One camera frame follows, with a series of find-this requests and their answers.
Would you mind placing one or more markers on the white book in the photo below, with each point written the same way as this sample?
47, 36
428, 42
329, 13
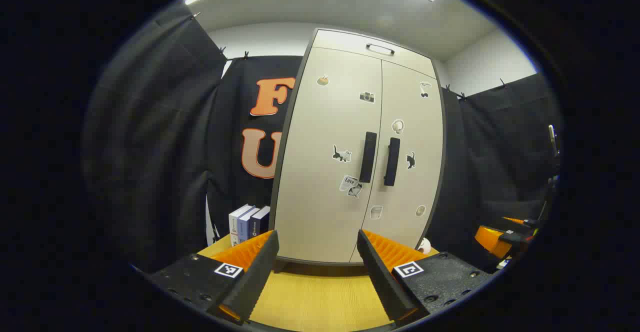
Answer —
234, 224

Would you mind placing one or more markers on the blue book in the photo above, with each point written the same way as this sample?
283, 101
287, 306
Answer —
243, 227

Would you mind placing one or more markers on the silver metal bar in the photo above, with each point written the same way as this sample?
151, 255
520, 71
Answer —
552, 139

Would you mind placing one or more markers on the beige double-door shoe cabinet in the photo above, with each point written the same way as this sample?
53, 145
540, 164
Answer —
300, 122

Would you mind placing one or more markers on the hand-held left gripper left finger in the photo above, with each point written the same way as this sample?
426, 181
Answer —
255, 277

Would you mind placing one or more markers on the small white figurine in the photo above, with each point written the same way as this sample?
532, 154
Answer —
424, 246

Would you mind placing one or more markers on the beige cabinet flap panel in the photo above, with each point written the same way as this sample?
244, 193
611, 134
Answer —
345, 42

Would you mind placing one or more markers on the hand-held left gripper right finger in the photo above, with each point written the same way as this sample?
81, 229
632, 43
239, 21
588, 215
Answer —
382, 282

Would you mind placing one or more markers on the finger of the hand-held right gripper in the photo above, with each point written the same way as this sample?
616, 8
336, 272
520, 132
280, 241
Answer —
492, 239
522, 221

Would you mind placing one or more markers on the small white blue object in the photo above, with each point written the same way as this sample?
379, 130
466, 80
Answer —
503, 263

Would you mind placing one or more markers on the cabinet door with cherry sticker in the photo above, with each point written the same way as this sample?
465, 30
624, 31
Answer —
420, 187

